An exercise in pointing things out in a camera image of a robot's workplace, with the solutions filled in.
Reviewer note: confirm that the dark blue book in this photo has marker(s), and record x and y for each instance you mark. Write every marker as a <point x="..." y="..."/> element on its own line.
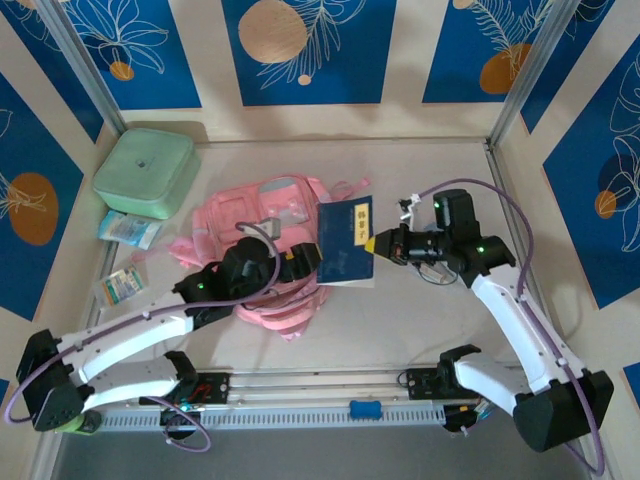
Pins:
<point x="340" y="240"/>

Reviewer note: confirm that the pink school backpack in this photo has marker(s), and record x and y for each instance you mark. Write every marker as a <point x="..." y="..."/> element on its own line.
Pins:
<point x="210" y="235"/>

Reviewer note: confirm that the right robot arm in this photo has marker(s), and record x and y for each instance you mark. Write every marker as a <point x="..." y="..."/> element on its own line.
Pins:
<point x="520" y="330"/>

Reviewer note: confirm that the blue white tissue pack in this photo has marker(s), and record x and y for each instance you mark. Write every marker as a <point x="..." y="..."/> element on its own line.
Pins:
<point x="127" y="230"/>

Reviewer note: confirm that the mint green square case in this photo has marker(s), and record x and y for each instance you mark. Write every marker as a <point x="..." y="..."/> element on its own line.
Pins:
<point x="145" y="170"/>

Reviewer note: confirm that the green white tissue packet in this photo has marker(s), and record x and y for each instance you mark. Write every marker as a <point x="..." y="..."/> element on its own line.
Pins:
<point x="120" y="287"/>

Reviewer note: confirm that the blue bone-shaped clip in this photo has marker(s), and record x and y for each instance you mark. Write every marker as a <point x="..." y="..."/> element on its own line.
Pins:
<point x="365" y="409"/>

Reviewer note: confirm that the small black controller board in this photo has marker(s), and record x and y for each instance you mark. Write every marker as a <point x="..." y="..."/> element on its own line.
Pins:
<point x="175" y="419"/>
<point x="460" y="421"/>

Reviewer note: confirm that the green tape roll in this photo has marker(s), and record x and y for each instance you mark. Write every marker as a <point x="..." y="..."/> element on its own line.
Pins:
<point x="90" y="422"/>

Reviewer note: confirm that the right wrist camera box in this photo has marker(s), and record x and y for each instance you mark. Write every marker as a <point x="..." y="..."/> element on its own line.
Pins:
<point x="410" y="210"/>

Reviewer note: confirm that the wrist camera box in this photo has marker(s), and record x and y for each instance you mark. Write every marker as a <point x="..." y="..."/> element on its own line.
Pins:
<point x="410" y="210"/>
<point x="271" y="229"/>

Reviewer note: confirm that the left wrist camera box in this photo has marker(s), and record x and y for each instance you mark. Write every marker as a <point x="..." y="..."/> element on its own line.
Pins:
<point x="271" y="229"/>

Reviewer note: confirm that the aluminium side rail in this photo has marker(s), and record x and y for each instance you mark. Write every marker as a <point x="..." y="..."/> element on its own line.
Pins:
<point x="507" y="200"/>

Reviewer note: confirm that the aluminium mounting rail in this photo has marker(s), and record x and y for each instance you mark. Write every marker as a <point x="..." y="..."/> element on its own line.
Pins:
<point x="320" y="385"/>

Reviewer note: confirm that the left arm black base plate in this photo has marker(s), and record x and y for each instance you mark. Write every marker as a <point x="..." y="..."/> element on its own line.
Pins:
<point x="215" y="387"/>

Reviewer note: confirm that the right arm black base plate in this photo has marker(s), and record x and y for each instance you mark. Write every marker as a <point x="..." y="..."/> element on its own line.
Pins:
<point x="422" y="384"/>

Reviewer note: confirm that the aluminium frame post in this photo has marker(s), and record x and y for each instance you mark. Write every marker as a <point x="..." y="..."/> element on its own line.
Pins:
<point x="83" y="65"/>
<point x="534" y="65"/>

